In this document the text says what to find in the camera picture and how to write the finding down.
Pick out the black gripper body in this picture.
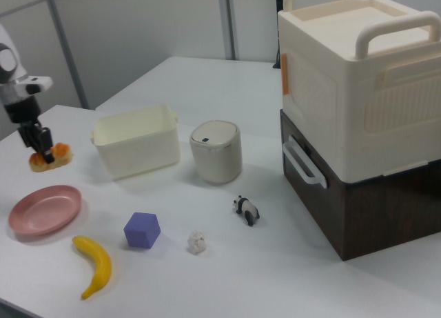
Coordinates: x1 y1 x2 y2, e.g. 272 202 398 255
3 96 43 126

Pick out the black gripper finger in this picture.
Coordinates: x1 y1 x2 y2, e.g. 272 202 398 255
34 124 57 165
18 123 38 150

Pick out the orange glazed bread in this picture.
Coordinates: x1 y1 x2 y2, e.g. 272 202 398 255
28 142 74 173

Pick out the pink plate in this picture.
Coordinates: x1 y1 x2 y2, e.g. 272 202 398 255
8 184 83 237

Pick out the cream plastic basket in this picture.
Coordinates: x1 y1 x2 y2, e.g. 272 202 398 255
90 103 181 181

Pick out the purple cube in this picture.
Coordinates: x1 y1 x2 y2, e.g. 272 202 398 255
123 212 162 250

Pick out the yellow banana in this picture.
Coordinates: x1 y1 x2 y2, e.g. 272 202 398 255
71 235 113 301

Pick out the small beige trash can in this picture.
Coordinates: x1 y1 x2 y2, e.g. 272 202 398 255
189 120 243 186

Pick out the small white crumpled lump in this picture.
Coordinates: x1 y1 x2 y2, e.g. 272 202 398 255
187 230 207 255

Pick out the panda figurine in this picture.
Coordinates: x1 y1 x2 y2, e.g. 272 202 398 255
232 195 261 227

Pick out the dark brown wooden drawer box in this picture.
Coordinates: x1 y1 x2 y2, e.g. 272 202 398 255
279 109 441 262

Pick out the grey slanted partition post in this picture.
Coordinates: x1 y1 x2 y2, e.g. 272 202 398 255
43 0 96 110

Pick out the grey upright partition post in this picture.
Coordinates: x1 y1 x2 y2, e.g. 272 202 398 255
223 0 239 61

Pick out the black cable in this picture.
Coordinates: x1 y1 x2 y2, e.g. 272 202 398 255
272 0 285 70

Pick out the white drawer handle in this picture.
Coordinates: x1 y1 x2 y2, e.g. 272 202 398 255
282 135 328 189

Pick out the cream storage box with handles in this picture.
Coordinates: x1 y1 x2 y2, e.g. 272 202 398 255
277 0 441 185

